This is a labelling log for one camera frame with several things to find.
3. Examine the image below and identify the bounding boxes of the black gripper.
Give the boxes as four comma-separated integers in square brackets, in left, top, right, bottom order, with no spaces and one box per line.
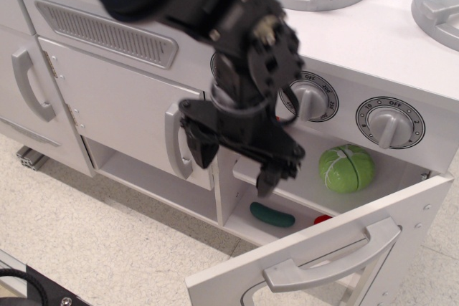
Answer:
[179,99,306,198]

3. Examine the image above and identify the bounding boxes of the white oven door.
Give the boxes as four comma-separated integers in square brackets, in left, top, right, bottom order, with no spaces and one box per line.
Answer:
[186,173,453,305]

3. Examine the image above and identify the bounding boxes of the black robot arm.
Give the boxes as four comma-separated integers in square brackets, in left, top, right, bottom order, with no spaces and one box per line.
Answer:
[100,0,306,197]

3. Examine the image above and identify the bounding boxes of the green toy cucumber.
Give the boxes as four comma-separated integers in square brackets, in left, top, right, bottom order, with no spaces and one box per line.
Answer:
[250,202,295,228]

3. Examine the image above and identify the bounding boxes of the grey middle control knob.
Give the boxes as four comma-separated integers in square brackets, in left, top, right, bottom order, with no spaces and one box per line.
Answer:
[279,71,339,123]

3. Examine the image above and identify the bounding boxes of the grey control knob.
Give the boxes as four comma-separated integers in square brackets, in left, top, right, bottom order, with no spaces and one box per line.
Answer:
[279,71,339,123]
[356,96,425,150]
[209,52,217,85]

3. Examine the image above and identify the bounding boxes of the red toy bell pepper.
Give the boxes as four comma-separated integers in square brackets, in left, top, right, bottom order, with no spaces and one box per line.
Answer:
[313,215,331,224]

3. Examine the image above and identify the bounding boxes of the grey left control knob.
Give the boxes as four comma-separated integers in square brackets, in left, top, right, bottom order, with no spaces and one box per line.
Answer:
[209,52,217,85]

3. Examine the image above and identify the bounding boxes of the white cabinet door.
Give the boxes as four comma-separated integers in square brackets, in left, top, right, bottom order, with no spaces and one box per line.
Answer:
[39,38,213,190]

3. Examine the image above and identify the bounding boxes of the green toy cabbage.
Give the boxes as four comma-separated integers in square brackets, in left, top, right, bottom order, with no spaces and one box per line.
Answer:
[318,144,376,193]

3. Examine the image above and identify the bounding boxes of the white toy kitchen unit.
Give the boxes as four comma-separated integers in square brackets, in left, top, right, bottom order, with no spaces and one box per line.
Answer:
[0,0,459,249]

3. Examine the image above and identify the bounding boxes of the grey right control knob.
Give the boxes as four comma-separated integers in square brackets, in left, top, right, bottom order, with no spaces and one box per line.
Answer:
[356,96,425,150]

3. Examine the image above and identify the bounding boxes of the white left fridge door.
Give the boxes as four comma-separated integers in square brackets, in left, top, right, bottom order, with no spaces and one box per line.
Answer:
[1,26,94,176]

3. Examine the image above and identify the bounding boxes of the silver vent grille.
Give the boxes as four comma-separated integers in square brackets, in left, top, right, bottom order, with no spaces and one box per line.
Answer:
[35,0,179,70]

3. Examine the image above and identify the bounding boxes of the silver cabinet door handle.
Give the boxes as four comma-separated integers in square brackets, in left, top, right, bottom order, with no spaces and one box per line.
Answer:
[164,103,193,180]

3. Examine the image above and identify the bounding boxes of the silver oven door handle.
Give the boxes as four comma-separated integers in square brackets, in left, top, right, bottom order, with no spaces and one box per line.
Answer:
[262,219,402,295]

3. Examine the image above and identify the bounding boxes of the aluminium frame rail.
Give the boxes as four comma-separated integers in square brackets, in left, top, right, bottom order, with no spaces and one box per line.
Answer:
[16,146,47,171]

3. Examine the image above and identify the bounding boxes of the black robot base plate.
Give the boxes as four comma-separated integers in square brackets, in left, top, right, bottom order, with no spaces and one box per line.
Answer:
[0,264,90,306]

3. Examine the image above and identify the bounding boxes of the silver fridge door handle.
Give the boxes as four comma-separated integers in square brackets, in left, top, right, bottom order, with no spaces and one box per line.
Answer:
[11,48,55,123]

